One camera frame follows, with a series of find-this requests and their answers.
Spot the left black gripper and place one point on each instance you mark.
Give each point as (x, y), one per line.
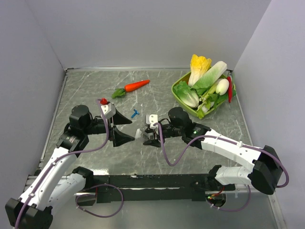
(118, 137)

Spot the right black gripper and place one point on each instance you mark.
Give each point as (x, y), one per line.
(155, 142)

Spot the white remote control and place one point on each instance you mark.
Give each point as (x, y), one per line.
(141, 135)

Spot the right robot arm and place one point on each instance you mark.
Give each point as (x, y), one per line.
(259, 167)

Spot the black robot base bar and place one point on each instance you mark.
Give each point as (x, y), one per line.
(109, 188)

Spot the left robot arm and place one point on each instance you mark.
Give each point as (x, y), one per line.
(37, 206)

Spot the blue battery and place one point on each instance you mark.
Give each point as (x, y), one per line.
(135, 113)

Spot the orange toy carrot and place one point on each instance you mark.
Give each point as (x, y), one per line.
(121, 92)

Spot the green plastic basket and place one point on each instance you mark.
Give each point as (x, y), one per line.
(192, 111)

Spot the green celery stalk toy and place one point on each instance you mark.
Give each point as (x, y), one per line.
(207, 101)

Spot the green leafy cabbage toy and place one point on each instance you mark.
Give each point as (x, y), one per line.
(188, 96)

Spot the green romaine lettuce toy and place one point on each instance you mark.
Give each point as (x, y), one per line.
(211, 76)

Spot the white radish toy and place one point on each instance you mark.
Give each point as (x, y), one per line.
(222, 87)

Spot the yellow napa cabbage toy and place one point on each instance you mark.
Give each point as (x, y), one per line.
(199, 65)

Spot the red chili pepper toy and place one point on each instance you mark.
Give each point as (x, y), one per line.
(230, 89)

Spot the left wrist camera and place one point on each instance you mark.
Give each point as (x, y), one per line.
(108, 108)

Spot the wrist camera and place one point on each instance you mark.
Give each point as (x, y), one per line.
(151, 121)
(108, 108)

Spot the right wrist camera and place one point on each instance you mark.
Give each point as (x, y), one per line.
(151, 121)

